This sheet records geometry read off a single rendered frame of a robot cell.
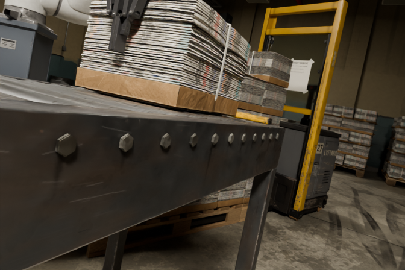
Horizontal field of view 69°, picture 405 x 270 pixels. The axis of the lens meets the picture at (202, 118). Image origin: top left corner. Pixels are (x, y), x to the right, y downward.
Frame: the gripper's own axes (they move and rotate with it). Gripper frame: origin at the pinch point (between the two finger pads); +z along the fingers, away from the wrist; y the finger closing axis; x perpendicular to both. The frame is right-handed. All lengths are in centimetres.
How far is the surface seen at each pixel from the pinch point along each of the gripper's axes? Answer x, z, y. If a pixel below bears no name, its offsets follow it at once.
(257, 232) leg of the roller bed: -38, 43, -28
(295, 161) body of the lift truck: -232, 43, -3
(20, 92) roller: 25.5, 13.8, -12.7
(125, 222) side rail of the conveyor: 21.8, 24.5, -28.6
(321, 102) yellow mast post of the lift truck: -211, -11, -17
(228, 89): -30.8, 5.0, -13.3
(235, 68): -31.6, -1.3, -13.9
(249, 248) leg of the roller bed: -38, 48, -27
